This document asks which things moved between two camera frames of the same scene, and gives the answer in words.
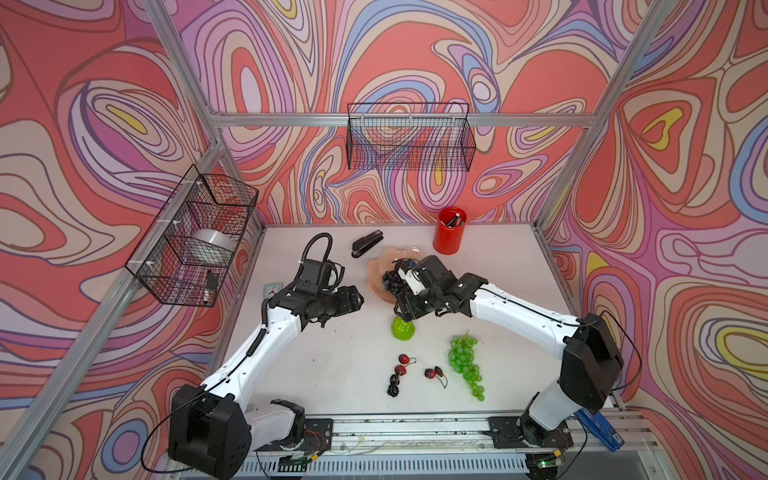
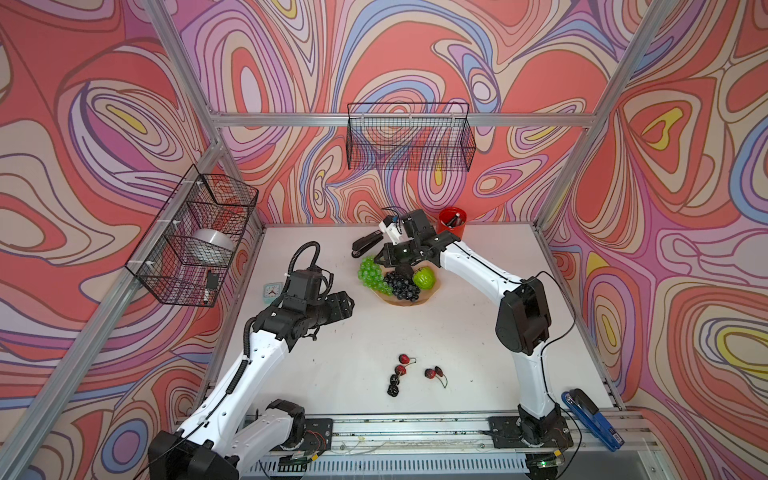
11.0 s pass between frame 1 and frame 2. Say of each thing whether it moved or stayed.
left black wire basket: stayed
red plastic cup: stayed
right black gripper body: moved
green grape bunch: moved
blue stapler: stayed
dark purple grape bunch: stayed
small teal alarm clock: stayed
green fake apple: moved
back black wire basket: stayed
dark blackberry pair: stayed
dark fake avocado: moved
